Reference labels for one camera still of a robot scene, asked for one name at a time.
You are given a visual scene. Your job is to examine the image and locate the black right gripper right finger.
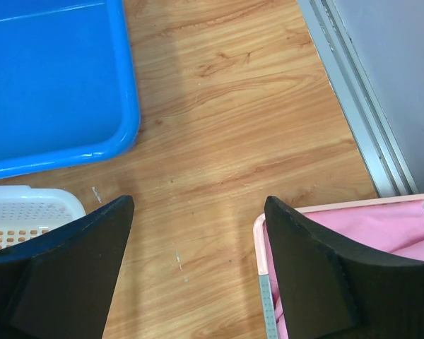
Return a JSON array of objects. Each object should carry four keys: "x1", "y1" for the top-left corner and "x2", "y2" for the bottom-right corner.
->
[{"x1": 264, "y1": 196, "x2": 424, "y2": 339}]

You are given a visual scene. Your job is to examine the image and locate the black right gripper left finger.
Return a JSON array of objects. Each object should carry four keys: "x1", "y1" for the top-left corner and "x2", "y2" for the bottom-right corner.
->
[{"x1": 0, "y1": 195, "x2": 134, "y2": 339}]

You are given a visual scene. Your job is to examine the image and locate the white perforated plastic basket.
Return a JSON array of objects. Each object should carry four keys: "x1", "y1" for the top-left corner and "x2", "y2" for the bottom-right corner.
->
[{"x1": 0, "y1": 185, "x2": 86, "y2": 250}]

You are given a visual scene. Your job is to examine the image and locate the large blue plastic tub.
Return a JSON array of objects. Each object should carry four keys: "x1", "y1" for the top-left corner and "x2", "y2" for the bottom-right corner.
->
[{"x1": 0, "y1": 1, "x2": 141, "y2": 179}]

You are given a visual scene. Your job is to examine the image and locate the pink perforated plastic basket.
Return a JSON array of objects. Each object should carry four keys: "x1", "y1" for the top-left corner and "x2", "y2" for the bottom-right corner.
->
[{"x1": 252, "y1": 192, "x2": 424, "y2": 339}]

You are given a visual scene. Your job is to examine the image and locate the pink cloth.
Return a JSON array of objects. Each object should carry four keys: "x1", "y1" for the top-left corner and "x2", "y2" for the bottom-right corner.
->
[{"x1": 268, "y1": 201, "x2": 424, "y2": 339}]

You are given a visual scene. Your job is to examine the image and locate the grey aluminium frame rail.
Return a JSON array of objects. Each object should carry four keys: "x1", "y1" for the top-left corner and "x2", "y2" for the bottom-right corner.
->
[{"x1": 298, "y1": 1, "x2": 418, "y2": 197}]

